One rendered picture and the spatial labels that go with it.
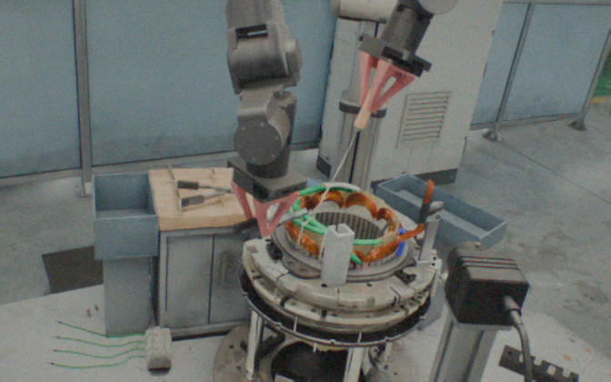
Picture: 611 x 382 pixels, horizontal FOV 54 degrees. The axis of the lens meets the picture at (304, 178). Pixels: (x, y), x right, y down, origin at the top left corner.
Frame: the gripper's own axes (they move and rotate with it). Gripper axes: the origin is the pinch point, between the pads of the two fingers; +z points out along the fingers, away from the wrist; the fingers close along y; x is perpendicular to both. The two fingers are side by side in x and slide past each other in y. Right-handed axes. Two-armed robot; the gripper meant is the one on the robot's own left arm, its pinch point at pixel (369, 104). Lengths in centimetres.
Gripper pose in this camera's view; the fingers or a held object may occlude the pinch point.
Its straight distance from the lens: 90.6
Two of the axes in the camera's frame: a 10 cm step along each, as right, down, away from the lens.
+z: -4.2, 8.9, 2.1
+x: 7.0, 1.6, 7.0
